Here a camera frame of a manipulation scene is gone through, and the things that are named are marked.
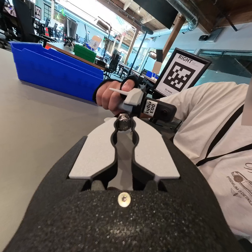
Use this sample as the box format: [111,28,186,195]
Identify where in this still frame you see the green plastic bin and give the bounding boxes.
[73,44,97,63]

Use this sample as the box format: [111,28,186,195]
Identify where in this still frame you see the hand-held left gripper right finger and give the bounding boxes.
[132,116,181,179]

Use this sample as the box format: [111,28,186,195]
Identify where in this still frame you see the small wooden board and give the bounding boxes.
[88,35,102,49]

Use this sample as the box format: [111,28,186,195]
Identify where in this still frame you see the wooden office desk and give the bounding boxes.
[46,42,107,71]

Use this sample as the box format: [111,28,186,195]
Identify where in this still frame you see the black lanyard strap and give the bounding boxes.
[196,104,252,167]

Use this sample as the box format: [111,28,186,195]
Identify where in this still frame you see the silver ventilation duct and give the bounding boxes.
[167,0,199,38]

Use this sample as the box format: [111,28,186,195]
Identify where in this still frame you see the black tripod pole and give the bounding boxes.
[128,27,154,77]

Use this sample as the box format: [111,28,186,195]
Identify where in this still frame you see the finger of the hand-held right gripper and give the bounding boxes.
[118,88,146,113]

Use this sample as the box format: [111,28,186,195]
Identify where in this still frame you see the framed marker sign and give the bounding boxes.
[154,48,212,97]

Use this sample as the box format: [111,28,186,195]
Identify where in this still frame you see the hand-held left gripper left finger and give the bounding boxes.
[69,117,119,179]

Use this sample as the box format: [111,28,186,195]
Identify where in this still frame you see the wooden post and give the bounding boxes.
[162,16,186,57]

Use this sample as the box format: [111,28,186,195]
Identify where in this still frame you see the black hanging panel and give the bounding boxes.
[134,0,178,30]

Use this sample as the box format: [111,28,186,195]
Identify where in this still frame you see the person's right hand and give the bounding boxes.
[96,79,138,116]

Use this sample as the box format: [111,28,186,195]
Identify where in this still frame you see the steel hex bolt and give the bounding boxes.
[118,118,132,132]

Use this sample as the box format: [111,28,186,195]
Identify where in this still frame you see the blue plastic bin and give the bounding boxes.
[9,41,104,102]

